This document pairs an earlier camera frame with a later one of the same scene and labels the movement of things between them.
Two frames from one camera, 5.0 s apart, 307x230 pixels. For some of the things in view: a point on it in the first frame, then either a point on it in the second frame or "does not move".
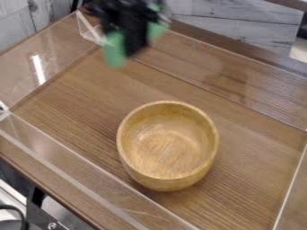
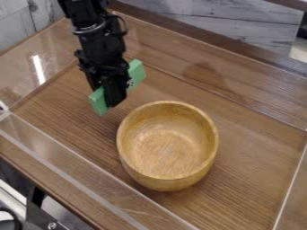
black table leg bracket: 39,219 does not move
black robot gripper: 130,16 → 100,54
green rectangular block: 115,39 → 135,77
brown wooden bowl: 167,142 does not move
